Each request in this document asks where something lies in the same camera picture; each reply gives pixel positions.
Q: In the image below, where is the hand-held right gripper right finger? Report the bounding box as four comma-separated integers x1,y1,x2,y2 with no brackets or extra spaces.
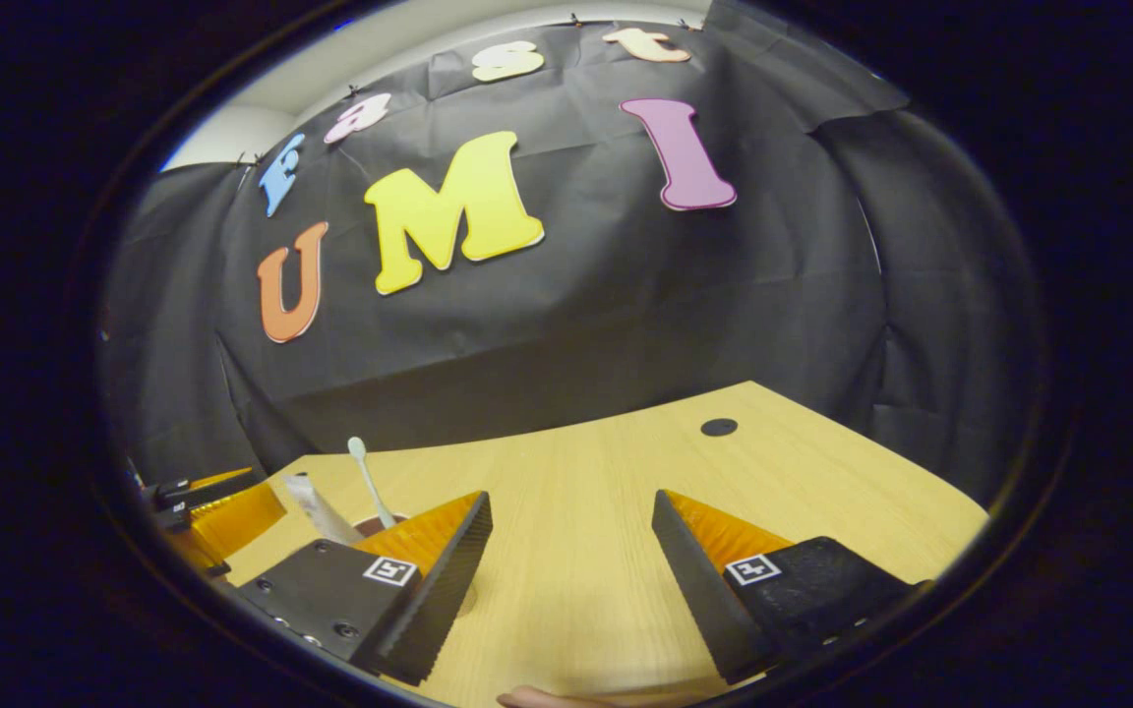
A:
650,489,924,686

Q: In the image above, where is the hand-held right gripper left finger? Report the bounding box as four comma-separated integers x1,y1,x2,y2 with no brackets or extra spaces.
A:
235,491,495,687

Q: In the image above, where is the white toothpaste tube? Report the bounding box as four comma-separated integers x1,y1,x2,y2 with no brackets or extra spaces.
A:
280,474,367,548

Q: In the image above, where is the beige cup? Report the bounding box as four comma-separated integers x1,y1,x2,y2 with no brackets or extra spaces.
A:
352,511,481,619

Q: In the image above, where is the white toothbrush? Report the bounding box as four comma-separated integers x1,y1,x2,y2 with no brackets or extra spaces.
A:
347,436,398,531

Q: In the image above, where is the wooden desktop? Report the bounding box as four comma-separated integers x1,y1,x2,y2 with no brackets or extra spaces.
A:
222,381,990,707

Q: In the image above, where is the black backdrop cloth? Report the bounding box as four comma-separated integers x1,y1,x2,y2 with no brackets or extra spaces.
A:
99,0,1049,508

